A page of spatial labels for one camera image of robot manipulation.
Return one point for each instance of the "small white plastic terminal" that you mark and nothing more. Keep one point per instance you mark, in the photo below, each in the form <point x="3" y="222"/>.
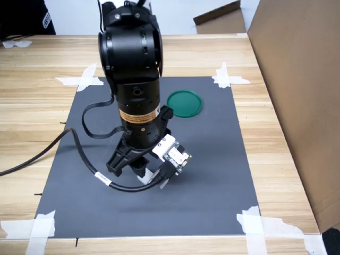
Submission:
<point x="145" y="179"/>

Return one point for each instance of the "round green lid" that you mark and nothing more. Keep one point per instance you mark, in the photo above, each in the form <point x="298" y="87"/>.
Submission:
<point x="186" y="105"/>

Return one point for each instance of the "dark grey mat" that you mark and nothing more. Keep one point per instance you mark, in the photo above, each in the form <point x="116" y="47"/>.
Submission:
<point x="199" y="172"/>

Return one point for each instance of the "small white tape piece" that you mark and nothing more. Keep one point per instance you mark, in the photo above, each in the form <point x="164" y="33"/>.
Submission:
<point x="16" y="43"/>
<point x="242" y="35"/>

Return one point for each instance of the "large cardboard partition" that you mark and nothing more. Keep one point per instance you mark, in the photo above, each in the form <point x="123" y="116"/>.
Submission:
<point x="300" y="106"/>

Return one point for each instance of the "person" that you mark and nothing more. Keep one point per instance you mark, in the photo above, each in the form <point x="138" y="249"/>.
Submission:
<point x="24" y="16"/>

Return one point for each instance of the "black object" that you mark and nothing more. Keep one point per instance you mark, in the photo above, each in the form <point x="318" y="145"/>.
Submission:
<point x="332" y="241"/>

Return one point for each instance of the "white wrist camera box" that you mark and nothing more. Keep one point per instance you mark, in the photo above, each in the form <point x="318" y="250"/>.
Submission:
<point x="170" y="150"/>

